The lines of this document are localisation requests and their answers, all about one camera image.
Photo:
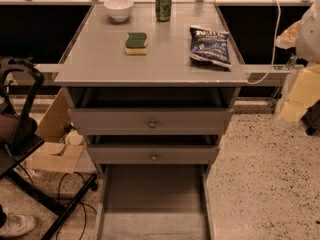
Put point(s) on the white ceramic bowl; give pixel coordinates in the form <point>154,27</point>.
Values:
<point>119,10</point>

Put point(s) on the cardboard box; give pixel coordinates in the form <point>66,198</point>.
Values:
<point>55,155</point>

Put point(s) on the grey middle drawer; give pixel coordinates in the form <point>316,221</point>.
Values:
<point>154,149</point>

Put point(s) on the white sneaker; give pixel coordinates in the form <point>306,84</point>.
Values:
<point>17,225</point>

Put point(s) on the grey top drawer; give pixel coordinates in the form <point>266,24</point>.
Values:
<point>151,111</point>

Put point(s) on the metal diagonal strut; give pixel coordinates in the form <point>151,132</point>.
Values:
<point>284,70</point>

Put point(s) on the green and yellow sponge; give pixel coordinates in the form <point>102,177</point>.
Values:
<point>136,43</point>

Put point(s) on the blue chip bag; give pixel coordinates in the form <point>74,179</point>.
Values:
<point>209,46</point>

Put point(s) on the green soda can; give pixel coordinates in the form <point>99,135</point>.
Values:
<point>163,10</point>

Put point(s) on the white plastic container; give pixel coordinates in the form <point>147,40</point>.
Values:
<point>74,138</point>

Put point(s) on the grey drawer cabinet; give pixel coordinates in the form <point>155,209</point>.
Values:
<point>98,58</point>

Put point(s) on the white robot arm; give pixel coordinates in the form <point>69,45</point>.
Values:
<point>304,35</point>

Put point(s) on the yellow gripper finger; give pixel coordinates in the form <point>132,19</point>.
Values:
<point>301,92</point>

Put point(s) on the grey bottom drawer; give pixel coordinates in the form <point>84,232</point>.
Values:
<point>154,202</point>

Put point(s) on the grey drawer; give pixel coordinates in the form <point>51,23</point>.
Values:
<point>154,202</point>
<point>151,111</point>
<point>154,149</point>

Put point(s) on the black chair frame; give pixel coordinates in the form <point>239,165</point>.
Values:
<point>18,141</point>

